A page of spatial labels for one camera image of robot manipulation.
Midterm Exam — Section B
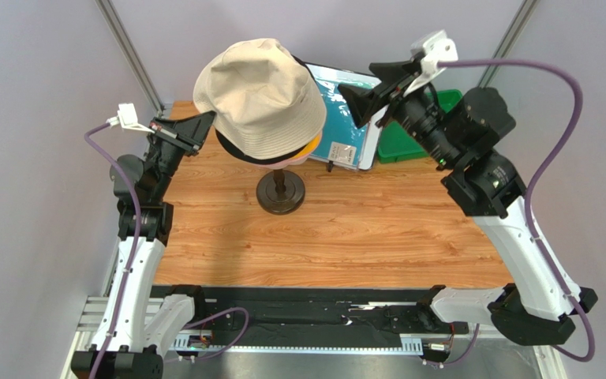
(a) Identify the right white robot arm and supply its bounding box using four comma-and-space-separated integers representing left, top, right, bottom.
339, 62, 597, 346

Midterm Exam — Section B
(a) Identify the dark round stand base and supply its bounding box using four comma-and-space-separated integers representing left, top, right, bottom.
256, 169, 306, 215

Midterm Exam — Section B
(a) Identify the pink beige hat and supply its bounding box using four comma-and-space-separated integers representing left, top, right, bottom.
193, 37, 328, 161

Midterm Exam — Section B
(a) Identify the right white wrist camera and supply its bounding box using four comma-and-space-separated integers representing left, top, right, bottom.
404, 30, 458, 96

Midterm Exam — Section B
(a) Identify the black hat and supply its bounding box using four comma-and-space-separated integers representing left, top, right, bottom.
215, 54, 320, 165

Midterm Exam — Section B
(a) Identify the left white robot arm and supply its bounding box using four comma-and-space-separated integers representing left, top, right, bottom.
70, 111, 216, 378

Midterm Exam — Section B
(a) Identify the white tablet board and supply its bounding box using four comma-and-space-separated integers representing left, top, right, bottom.
302, 62, 388, 171

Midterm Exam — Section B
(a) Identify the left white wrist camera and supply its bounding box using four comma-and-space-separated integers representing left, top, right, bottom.
106, 103, 155, 133

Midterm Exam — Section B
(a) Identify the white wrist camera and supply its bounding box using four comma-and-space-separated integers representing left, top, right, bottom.
404, 30, 458, 96
106, 103, 155, 133

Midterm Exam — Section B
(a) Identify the pink bucket hat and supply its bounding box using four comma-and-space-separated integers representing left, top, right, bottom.
255, 155, 309, 170

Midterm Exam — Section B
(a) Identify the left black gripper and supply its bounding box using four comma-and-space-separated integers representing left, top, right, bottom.
145, 111, 215, 201

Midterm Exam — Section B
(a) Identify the aluminium frame rail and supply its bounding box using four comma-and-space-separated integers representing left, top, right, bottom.
61, 296, 569, 379

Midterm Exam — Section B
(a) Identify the green plastic bin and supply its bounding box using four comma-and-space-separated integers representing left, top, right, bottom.
377, 89, 462, 164

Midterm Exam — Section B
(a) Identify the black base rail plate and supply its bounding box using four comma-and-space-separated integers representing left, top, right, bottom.
151, 285, 470, 348

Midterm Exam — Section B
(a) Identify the yellow bucket hat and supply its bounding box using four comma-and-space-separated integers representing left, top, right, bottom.
294, 133, 322, 159

